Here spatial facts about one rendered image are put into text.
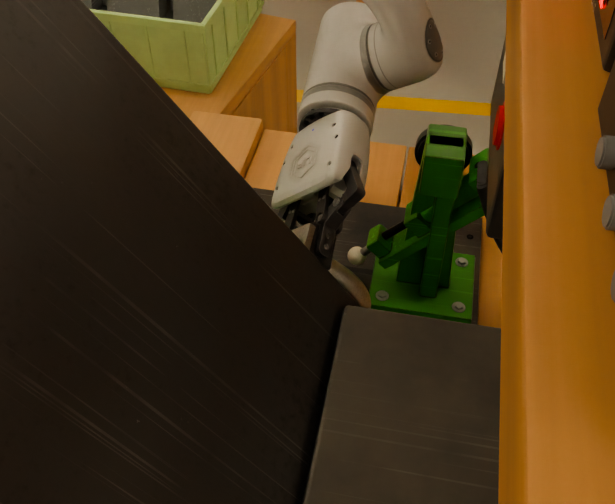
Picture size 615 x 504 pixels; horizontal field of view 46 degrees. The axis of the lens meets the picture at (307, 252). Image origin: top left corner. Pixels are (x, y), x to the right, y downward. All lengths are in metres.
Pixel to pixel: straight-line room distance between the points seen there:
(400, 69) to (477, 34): 2.82
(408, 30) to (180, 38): 0.92
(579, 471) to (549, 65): 0.20
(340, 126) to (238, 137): 0.63
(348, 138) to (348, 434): 0.32
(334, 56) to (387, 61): 0.06
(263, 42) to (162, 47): 0.31
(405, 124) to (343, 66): 2.15
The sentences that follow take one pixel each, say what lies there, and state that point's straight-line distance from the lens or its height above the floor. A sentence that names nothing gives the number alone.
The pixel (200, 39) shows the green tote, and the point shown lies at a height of 0.93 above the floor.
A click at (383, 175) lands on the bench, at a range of 1.31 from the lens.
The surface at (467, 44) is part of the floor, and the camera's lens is 3.52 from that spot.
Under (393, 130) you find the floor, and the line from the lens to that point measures 2.91.
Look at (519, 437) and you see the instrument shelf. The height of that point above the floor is 1.53.
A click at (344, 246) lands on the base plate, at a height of 0.90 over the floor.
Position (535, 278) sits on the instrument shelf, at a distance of 0.25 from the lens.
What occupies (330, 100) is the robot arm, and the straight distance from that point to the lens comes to 0.78.
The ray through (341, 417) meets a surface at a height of 1.24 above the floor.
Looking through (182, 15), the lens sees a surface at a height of 0.87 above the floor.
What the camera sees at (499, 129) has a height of 1.42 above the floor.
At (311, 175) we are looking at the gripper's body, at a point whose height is 1.25.
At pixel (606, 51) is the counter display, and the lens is 0.35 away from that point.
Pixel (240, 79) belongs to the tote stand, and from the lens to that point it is 1.73.
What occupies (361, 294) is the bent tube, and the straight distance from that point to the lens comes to 0.75.
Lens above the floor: 1.71
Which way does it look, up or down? 46 degrees down
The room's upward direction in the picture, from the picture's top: straight up
